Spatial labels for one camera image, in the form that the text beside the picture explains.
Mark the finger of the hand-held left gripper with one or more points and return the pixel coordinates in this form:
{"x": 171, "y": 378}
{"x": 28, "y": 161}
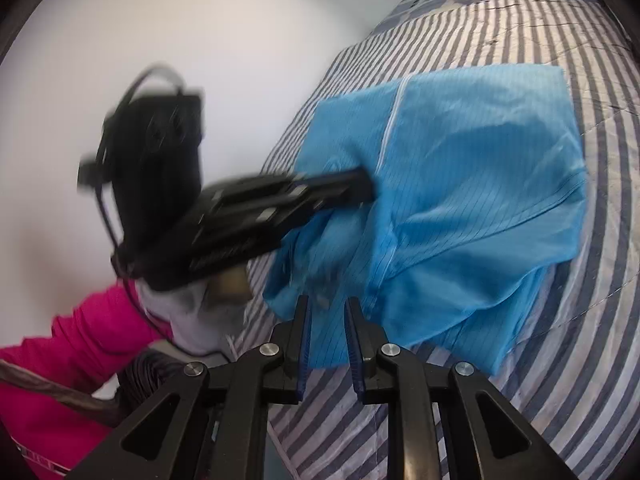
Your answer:
{"x": 340, "y": 189}

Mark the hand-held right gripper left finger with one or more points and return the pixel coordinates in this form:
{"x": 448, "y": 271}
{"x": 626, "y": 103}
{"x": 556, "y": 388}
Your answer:
{"x": 302, "y": 350}

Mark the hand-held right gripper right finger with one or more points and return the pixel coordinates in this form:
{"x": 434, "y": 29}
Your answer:
{"x": 356, "y": 355}

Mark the light blue jacket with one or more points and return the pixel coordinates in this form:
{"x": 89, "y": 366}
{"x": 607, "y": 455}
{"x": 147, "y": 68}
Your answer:
{"x": 450, "y": 160}

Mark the person's left hand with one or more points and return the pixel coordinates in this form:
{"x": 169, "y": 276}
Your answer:
{"x": 195, "y": 315}

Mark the grey striped bedsheet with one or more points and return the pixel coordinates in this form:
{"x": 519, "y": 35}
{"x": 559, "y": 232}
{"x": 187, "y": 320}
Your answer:
{"x": 575, "y": 335}

